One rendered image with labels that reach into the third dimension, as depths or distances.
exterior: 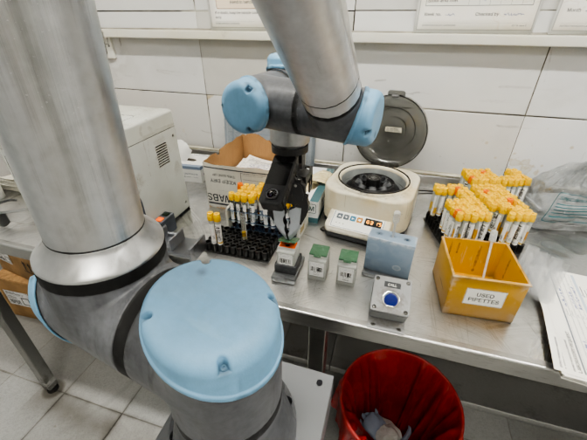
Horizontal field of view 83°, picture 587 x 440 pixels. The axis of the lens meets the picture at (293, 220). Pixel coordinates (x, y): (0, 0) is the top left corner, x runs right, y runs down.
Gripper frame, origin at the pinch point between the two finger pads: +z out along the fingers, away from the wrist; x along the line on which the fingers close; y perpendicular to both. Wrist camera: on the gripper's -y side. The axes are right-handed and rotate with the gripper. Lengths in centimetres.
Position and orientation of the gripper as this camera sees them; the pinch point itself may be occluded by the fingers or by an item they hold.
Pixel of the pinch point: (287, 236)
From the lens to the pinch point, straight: 71.9
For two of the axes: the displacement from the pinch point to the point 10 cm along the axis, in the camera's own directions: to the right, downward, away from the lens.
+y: 2.8, -5.1, 8.1
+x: -9.6, -1.5, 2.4
